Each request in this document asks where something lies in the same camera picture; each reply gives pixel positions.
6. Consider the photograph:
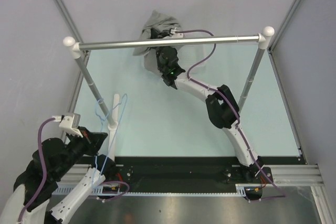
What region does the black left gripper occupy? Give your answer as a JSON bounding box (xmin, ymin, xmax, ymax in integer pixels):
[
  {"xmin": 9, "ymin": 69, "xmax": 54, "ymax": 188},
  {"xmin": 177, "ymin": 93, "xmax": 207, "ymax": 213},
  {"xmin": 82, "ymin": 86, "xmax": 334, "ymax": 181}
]
[{"xmin": 54, "ymin": 124, "xmax": 108, "ymax": 178}]

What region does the grey t shirt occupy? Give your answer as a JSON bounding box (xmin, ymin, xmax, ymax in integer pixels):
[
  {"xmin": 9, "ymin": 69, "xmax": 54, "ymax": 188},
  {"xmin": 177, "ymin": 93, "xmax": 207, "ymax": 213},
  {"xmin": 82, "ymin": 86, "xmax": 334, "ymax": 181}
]
[{"xmin": 133, "ymin": 10, "xmax": 182, "ymax": 76}]

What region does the light blue plastic hanger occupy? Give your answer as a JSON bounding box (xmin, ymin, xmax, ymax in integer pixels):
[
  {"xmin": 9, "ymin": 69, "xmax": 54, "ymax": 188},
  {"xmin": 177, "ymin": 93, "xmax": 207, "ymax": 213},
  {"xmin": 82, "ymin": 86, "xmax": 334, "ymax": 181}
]
[{"xmin": 91, "ymin": 93, "xmax": 128, "ymax": 189}]

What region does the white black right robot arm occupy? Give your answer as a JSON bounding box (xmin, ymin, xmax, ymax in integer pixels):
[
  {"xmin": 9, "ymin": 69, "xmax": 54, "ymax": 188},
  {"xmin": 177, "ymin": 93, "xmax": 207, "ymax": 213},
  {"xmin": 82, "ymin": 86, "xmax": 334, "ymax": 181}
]
[{"xmin": 153, "ymin": 46, "xmax": 264, "ymax": 183}]

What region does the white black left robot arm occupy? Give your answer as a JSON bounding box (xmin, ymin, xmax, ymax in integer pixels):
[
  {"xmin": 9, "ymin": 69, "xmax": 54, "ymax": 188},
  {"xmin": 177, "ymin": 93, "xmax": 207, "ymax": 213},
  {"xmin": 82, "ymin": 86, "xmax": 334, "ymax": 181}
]
[{"xmin": 14, "ymin": 127, "xmax": 117, "ymax": 223}]

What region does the white perforated plastic basket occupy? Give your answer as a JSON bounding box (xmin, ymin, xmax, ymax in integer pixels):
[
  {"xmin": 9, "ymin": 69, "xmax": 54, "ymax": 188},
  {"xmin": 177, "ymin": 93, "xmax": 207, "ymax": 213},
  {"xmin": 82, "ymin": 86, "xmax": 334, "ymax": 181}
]
[{"xmin": 143, "ymin": 45, "xmax": 206, "ymax": 76}]

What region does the silver clothes rack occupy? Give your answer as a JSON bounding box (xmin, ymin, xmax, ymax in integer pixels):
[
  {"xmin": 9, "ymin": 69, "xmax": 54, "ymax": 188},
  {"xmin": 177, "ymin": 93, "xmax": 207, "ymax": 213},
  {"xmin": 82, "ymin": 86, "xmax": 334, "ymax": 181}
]
[{"xmin": 62, "ymin": 26, "xmax": 275, "ymax": 162}]

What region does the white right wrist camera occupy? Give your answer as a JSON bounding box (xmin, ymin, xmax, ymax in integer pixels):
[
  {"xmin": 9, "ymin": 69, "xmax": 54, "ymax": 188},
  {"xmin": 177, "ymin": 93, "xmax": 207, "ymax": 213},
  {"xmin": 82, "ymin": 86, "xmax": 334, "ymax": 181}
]
[{"xmin": 169, "ymin": 28, "xmax": 184, "ymax": 38}]

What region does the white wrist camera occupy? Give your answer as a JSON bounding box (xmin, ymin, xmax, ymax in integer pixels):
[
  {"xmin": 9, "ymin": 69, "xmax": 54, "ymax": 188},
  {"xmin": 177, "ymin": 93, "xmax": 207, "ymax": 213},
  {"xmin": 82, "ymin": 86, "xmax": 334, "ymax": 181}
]
[
  {"xmin": 169, "ymin": 28, "xmax": 184, "ymax": 38},
  {"xmin": 51, "ymin": 113, "xmax": 82, "ymax": 137}
]

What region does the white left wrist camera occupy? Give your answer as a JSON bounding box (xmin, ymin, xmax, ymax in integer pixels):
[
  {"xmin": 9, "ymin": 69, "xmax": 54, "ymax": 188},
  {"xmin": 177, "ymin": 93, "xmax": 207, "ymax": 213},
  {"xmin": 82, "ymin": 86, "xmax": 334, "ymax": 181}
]
[{"xmin": 51, "ymin": 113, "xmax": 82, "ymax": 137}]

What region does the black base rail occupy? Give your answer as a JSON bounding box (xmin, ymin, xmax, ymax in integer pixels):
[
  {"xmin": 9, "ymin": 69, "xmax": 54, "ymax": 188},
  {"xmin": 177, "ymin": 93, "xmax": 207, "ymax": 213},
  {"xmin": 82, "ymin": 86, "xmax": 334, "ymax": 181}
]
[{"xmin": 85, "ymin": 157, "xmax": 272, "ymax": 195}]

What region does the white slotted cable duct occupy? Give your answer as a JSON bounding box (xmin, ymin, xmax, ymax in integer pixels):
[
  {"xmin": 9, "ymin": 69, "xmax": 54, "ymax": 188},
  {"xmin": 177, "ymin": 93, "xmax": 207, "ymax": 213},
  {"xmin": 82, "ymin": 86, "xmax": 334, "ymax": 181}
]
[{"xmin": 52, "ymin": 184, "xmax": 262, "ymax": 197}]

